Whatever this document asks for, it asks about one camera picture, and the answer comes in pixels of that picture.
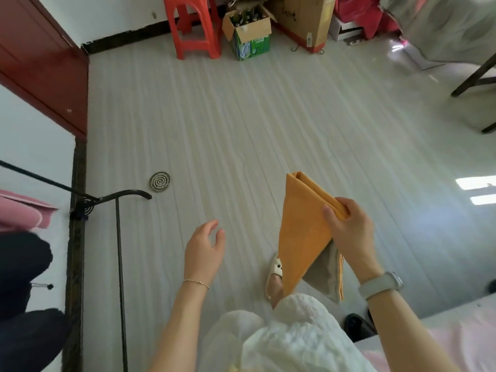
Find brown and red box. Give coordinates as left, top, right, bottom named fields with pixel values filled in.
left=265, top=0, right=338, bottom=54

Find person's left beige slipper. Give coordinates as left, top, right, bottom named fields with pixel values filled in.
left=265, top=253, right=284, bottom=301

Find flat white and black box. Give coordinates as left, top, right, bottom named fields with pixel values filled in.
left=328, top=14, right=366, bottom=44

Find person's left forearm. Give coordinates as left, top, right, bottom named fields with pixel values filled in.
left=149, top=282, right=210, bottom=372

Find red wooden door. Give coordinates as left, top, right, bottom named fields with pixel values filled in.
left=0, top=0, right=90, bottom=139

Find red and white bag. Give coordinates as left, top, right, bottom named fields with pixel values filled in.
left=335, top=0, right=400, bottom=40

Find pink bed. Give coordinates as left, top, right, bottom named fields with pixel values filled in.
left=354, top=294, right=496, bottom=372

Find grey and orange pillowcase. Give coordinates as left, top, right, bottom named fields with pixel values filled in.
left=277, top=171, right=349, bottom=305

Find person's right hand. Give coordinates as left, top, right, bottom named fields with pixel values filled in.
left=322, top=197, right=385, bottom=284

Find person's left hand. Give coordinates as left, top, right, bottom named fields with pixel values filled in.
left=183, top=219, right=227, bottom=286

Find black shoe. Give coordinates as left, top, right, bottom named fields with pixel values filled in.
left=344, top=313, right=378, bottom=344

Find beige leaf print curtain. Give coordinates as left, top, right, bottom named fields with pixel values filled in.
left=379, top=0, right=496, bottom=66

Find small red object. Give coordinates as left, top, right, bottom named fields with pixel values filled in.
left=162, top=0, right=222, bottom=61

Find person's right forearm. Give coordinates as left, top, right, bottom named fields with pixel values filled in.
left=366, top=290, right=462, bottom=372

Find black garment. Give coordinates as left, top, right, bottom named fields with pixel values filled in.
left=0, top=230, right=73, bottom=372

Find person's white shorts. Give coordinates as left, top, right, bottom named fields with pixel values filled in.
left=198, top=293, right=379, bottom=372

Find black metal clothes rack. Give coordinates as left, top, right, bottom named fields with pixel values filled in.
left=0, top=160, right=153, bottom=372

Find pink garment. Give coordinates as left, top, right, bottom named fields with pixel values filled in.
left=0, top=189, right=59, bottom=233

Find green and white box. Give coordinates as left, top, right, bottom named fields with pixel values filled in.
left=221, top=4, right=278, bottom=61

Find person's left leg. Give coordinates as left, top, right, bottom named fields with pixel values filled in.
left=270, top=275, right=287, bottom=311

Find white smartwatch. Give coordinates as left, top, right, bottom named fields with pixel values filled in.
left=358, top=271, right=404, bottom=302

